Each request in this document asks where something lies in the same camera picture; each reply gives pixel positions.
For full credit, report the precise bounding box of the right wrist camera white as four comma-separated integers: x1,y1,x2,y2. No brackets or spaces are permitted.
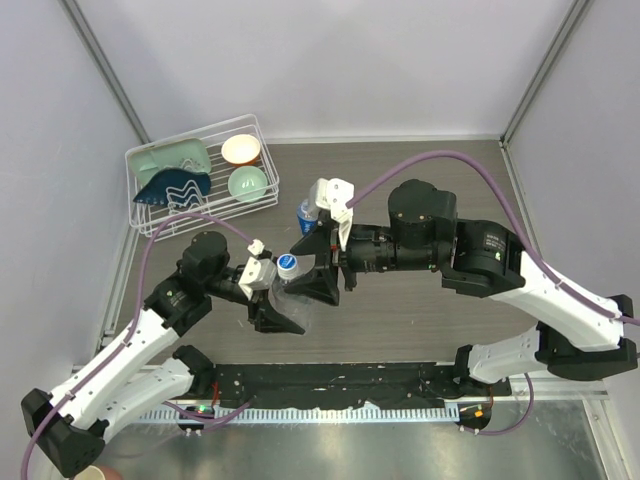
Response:
308,178,355,251

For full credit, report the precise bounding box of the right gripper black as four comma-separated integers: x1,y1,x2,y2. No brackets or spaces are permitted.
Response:
284,218,439,307

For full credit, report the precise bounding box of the mint green plate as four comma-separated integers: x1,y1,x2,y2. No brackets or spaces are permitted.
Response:
127,138,211,186

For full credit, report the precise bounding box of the pink cup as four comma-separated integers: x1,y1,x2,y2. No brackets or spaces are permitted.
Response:
97,466,123,480

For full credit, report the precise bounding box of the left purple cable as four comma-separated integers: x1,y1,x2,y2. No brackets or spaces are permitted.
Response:
19,212,261,480

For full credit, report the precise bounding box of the slotted cable duct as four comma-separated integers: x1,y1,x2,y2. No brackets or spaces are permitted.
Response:
136,402,459,425

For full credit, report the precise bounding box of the blue labelled plastic bottle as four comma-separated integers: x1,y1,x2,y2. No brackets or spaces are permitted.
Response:
296,199,319,235

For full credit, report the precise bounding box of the purple cable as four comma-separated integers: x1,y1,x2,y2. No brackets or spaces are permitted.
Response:
19,212,261,480
347,150,640,437

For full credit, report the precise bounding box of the white wire dish rack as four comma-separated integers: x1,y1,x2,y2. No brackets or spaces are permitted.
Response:
125,114,279,238

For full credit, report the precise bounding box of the clear unlabelled plastic bottle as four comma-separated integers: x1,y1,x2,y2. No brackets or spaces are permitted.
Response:
269,276,315,331

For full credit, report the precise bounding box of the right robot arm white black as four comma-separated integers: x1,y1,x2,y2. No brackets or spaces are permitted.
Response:
285,179,638,395

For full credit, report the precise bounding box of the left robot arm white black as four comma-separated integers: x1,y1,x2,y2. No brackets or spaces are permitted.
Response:
21,231,305,478

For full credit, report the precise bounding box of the cream cup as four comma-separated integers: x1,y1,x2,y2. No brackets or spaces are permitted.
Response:
73,465,106,480

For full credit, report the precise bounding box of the orange white bowl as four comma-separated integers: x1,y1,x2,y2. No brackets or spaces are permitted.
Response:
221,134,262,167

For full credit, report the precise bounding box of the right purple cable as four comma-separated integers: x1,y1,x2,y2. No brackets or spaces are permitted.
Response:
347,150,640,437

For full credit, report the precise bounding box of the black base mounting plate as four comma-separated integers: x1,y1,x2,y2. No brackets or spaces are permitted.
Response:
178,362,512,410

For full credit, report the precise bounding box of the mint green bowl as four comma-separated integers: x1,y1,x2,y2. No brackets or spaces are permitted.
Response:
227,166,268,203

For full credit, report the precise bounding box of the dark blue plate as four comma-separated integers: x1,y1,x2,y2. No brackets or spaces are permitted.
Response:
133,168,211,206

